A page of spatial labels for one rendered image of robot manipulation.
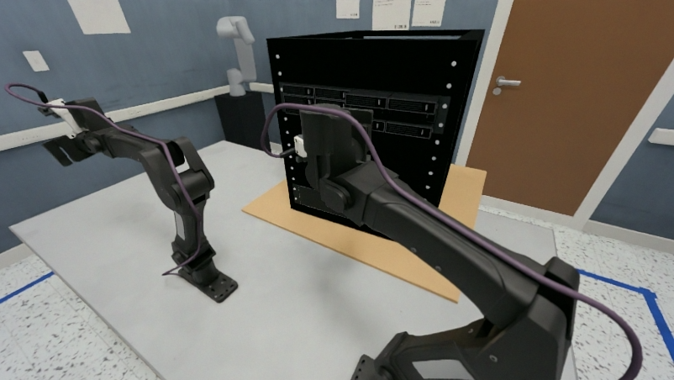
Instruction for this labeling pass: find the tan flat board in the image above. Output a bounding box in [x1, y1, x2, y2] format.
[241, 164, 487, 304]

